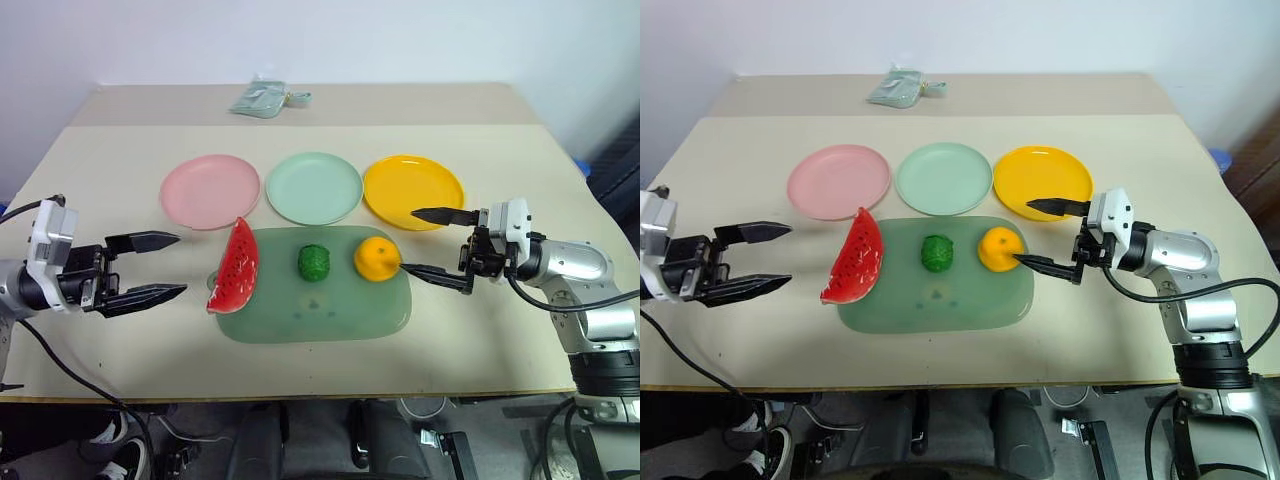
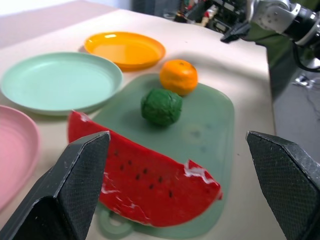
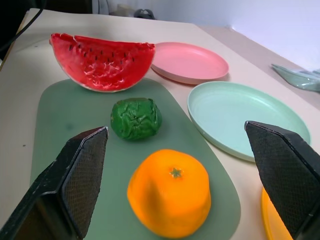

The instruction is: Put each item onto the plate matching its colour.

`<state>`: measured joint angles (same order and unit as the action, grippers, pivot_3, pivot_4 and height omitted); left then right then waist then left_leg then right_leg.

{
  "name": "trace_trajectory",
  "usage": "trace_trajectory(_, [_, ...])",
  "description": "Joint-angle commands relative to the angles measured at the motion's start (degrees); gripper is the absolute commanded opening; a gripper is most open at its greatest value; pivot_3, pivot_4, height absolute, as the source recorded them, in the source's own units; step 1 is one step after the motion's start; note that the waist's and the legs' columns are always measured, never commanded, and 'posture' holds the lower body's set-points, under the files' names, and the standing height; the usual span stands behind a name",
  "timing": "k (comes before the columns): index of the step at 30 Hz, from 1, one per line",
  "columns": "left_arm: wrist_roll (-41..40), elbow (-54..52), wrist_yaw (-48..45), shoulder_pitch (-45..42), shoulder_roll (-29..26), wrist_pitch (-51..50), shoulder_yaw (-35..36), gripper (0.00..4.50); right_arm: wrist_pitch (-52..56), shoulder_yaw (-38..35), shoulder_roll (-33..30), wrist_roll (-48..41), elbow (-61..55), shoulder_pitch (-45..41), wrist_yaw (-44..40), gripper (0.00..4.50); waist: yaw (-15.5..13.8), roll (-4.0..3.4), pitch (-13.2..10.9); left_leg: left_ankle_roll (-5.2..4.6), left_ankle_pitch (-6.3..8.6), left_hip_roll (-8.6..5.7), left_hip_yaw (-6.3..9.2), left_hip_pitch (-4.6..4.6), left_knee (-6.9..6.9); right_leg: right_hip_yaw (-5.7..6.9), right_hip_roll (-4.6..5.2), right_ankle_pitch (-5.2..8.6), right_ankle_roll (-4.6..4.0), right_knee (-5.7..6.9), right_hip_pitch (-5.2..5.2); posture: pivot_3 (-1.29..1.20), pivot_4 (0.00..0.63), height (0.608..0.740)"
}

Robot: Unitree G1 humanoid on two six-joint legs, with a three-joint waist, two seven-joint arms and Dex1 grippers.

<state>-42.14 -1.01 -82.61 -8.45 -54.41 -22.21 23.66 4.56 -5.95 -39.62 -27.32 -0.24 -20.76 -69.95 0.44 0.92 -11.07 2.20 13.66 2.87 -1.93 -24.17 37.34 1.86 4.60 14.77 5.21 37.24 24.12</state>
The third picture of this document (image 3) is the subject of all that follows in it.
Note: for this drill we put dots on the pink plate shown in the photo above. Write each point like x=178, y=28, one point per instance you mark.
x=191, y=62

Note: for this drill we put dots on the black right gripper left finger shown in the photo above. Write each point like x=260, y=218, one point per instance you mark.
x=75, y=180

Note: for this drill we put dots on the green cutting mat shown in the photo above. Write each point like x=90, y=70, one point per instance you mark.
x=120, y=155

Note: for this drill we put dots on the grey object behind table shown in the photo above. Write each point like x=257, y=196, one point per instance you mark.
x=144, y=13

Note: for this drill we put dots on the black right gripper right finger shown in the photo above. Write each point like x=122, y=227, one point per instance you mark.
x=282, y=172

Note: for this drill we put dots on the orange fruit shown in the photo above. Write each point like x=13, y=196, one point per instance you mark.
x=168, y=193

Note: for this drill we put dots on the green toy vegetable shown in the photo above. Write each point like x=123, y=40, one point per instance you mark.
x=136, y=118

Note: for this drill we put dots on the mint green plate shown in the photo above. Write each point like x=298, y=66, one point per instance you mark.
x=237, y=115

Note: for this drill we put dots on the orange plate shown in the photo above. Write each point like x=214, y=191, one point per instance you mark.
x=271, y=220

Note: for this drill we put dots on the red watermelon slice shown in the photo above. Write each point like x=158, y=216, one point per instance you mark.
x=101, y=63

